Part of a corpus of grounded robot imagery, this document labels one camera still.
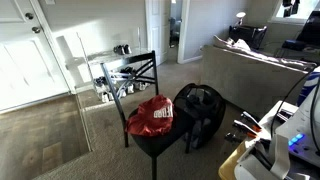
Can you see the white sneaker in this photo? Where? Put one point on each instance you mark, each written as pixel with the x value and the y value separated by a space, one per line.
pixel 105 97
pixel 130 88
pixel 122 94
pixel 142 86

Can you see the gray clothes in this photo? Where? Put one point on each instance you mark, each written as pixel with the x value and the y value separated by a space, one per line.
pixel 199 133

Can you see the black metal chair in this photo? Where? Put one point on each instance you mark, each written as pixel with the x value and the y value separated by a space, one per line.
pixel 156 141

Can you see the red printed shirt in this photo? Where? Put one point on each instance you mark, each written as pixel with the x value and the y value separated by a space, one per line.
pixel 146 116

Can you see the small black box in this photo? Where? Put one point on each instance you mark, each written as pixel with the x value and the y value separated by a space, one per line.
pixel 293 45

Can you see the white panelled front door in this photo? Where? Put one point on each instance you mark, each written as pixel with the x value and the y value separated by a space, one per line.
pixel 30 66

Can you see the round metal door knob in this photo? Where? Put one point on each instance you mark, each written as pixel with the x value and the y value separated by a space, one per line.
pixel 36 29

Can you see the black mesh laundry basket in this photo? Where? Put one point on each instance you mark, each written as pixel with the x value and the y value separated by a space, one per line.
pixel 215 108

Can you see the blue white container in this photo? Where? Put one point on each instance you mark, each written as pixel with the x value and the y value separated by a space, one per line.
pixel 308 86

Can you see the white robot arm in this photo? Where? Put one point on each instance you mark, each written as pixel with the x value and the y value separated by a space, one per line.
pixel 300 126

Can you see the round metal deadbolt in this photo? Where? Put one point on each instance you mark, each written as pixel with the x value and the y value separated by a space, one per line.
pixel 29 16

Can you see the dark sneaker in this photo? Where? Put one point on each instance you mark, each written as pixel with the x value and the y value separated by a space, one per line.
pixel 127 70
pixel 100 81

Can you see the white interior door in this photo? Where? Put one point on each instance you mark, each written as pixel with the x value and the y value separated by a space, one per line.
pixel 156 30

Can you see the beige couch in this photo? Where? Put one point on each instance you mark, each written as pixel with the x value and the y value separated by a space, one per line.
pixel 250 80

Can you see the yellow bin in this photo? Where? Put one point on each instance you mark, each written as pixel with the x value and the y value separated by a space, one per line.
pixel 230 166

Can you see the black shoe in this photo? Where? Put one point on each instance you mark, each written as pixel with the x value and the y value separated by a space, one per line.
pixel 119 49
pixel 127 49

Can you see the white desk lamp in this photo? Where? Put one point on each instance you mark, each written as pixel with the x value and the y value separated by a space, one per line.
pixel 240 15

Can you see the black fabric armchair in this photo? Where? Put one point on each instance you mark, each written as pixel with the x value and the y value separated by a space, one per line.
pixel 248 35

